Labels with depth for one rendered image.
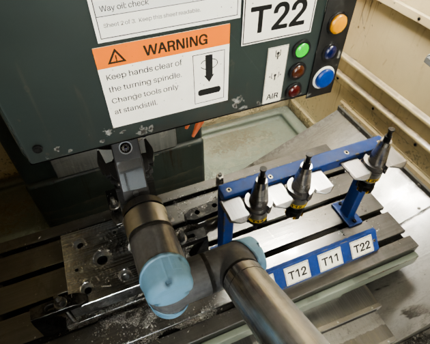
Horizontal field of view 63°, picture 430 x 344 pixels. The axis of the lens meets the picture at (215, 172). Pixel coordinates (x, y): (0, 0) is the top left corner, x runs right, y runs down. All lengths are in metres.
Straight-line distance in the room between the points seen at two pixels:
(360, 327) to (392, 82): 0.86
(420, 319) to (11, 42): 1.28
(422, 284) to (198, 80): 1.10
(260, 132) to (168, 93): 1.53
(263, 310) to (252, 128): 1.53
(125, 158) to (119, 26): 0.27
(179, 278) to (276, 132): 1.53
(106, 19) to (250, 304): 0.41
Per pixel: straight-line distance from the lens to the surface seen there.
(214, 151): 1.83
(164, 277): 0.52
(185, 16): 0.41
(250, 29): 0.45
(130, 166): 0.61
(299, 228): 1.18
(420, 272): 1.39
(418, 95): 1.42
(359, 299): 1.31
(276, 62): 0.49
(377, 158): 0.94
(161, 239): 0.55
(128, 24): 0.40
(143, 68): 0.42
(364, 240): 1.15
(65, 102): 0.43
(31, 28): 0.39
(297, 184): 0.82
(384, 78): 1.51
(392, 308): 1.36
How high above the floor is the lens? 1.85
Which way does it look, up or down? 47 degrees down
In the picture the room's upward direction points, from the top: straight up
